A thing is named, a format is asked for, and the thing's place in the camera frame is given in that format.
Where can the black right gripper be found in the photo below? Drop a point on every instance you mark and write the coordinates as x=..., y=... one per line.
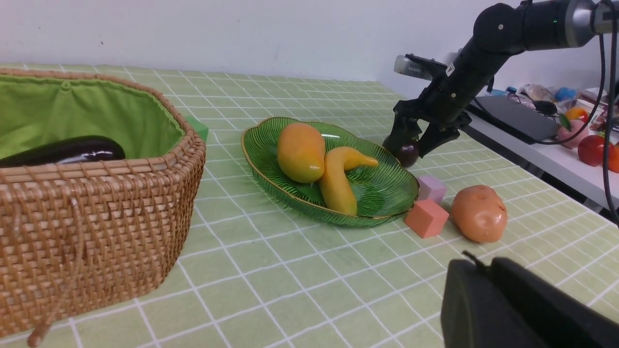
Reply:
x=440, y=104

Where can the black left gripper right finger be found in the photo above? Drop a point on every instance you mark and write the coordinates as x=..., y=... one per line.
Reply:
x=557, y=318

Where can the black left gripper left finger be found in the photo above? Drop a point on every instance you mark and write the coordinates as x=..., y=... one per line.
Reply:
x=474, y=313

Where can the dark purple toy mangosteen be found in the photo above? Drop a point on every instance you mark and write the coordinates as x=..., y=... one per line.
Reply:
x=408, y=154

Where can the tan toy potato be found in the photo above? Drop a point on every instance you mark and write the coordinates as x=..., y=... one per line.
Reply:
x=480, y=214

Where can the yellow toy banana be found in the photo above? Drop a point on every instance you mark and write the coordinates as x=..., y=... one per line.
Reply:
x=334, y=184

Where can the orange-yellow toy mango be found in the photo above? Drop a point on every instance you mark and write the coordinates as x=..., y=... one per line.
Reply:
x=300, y=153

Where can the purple toy eggplant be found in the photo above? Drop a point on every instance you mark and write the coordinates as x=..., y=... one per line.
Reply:
x=68, y=151

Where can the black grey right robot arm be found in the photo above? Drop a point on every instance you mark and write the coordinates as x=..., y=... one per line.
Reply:
x=507, y=31

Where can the lilac foam cube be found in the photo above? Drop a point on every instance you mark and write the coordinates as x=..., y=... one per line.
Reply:
x=431, y=188

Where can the green leaf-shaped glass plate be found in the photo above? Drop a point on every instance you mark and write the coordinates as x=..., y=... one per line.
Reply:
x=383, y=193

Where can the pink-orange foam cube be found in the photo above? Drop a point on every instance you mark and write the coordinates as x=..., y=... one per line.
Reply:
x=426, y=218

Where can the white side table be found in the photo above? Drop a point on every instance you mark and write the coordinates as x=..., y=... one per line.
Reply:
x=555, y=160

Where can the pink toy peach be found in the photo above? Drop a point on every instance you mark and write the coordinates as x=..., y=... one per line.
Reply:
x=564, y=133

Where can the red toy tomato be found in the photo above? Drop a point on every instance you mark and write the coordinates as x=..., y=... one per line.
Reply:
x=590, y=150

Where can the green foam cube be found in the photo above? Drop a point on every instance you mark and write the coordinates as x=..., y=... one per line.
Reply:
x=201, y=129

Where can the woven wicker basket green lining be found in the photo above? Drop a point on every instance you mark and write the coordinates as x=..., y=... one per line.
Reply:
x=80, y=237

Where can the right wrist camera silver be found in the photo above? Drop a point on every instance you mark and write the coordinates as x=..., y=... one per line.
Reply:
x=418, y=67

